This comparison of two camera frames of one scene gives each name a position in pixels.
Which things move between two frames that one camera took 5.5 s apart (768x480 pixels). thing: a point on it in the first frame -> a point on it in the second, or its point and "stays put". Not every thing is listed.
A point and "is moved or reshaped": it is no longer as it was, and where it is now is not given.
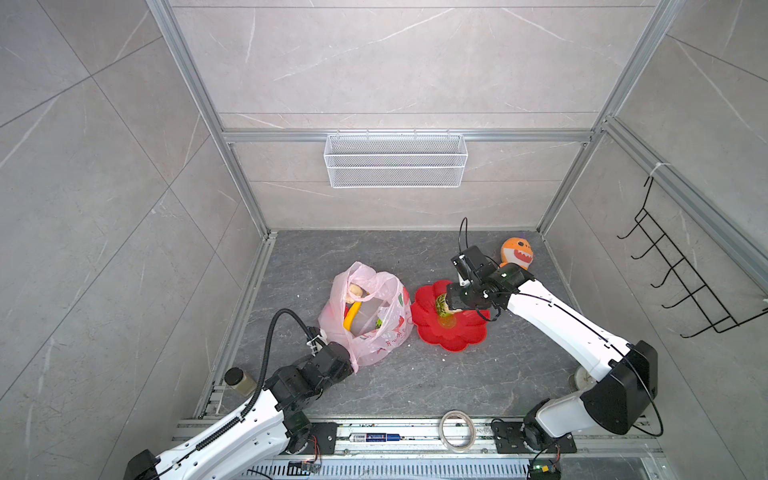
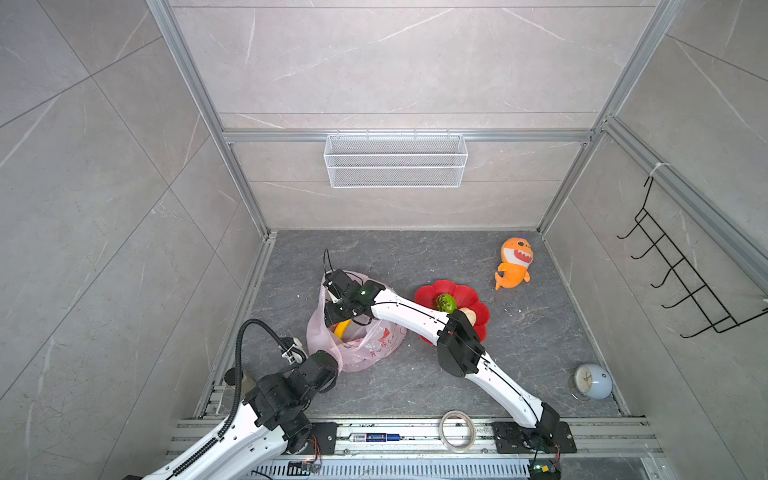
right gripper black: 453,297 -> 329,316
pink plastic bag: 368,311 is moved or reshaped
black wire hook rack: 721,320 stays put
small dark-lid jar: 235,378 stays put
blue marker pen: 373,437 stays put
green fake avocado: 442,306 stays put
